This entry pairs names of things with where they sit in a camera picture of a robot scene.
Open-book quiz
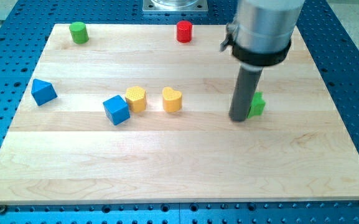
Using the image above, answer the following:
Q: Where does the silver robot arm cylinder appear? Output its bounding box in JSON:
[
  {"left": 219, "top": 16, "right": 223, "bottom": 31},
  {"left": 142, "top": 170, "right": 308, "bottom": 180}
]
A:
[{"left": 220, "top": 0, "right": 304, "bottom": 67}]

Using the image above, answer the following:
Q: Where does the yellow heart block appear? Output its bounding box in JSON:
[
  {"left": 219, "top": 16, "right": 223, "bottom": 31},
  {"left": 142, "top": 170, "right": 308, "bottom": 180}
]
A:
[{"left": 162, "top": 86, "right": 183, "bottom": 113}]

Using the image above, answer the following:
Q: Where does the blue cube block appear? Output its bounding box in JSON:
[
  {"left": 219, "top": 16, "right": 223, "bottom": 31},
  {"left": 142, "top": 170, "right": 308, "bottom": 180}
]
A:
[{"left": 103, "top": 95, "right": 130, "bottom": 126}]

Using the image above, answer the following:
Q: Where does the yellow hexagon block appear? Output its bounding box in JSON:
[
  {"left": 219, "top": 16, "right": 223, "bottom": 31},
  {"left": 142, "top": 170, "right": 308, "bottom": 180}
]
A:
[{"left": 125, "top": 86, "right": 147, "bottom": 113}]

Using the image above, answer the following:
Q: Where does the light wooden board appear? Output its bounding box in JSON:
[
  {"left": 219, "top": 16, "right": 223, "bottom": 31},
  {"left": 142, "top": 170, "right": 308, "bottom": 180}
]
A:
[{"left": 0, "top": 24, "right": 359, "bottom": 205}]

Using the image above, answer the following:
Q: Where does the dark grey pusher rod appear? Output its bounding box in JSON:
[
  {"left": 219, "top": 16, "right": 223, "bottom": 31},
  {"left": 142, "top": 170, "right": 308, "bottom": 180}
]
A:
[{"left": 229, "top": 64, "right": 263, "bottom": 122}]

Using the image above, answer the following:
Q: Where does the green star block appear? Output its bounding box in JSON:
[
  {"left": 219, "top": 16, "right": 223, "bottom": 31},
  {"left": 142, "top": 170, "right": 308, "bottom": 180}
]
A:
[{"left": 247, "top": 92, "right": 266, "bottom": 118}]

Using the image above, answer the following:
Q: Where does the red cylinder block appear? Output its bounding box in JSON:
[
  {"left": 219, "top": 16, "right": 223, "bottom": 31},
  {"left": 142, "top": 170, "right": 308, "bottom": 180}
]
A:
[{"left": 176, "top": 21, "right": 193, "bottom": 43}]

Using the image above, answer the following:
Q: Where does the green cylinder block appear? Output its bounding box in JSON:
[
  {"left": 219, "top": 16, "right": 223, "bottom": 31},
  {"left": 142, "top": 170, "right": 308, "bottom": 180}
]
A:
[{"left": 69, "top": 22, "right": 89, "bottom": 44}]

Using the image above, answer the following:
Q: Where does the blue triangular prism block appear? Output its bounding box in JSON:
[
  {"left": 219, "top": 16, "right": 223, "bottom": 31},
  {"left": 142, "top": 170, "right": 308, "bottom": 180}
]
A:
[{"left": 31, "top": 78, "right": 57, "bottom": 106}]

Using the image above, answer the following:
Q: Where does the blue perforated table plate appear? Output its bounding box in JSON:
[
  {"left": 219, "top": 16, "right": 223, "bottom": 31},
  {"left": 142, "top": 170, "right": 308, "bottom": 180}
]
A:
[{"left": 0, "top": 1, "right": 359, "bottom": 223}]

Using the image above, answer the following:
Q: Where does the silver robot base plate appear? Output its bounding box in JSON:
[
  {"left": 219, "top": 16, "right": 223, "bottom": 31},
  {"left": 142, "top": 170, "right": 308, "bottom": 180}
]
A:
[{"left": 142, "top": 0, "right": 208, "bottom": 12}]

